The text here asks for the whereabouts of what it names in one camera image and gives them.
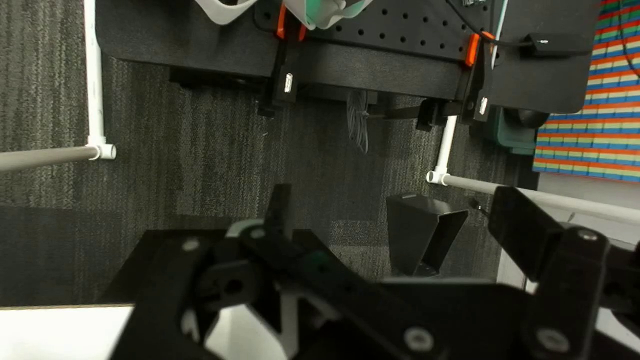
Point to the dark green box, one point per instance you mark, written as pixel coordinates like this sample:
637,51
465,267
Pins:
516,129

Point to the orange black clamp right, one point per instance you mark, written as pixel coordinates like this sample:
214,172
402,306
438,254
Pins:
434,112

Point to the black angled metal bracket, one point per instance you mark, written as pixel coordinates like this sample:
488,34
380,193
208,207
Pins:
420,232

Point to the rainbow striped mat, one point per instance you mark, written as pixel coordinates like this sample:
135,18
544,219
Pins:
602,139

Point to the white PVC pipe frame left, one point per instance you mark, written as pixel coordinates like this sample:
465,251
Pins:
96,142

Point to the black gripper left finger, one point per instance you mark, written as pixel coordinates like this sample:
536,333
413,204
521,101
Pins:
180,283

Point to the white cabinet with compartments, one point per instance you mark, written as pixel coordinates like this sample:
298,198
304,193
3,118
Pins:
61,333

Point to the orange black clamp left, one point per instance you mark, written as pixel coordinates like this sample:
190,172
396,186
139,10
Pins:
287,74

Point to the orange black clamp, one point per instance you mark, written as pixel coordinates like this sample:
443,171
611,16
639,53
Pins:
434,112
287,74

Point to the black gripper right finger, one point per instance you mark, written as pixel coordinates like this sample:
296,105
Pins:
579,273

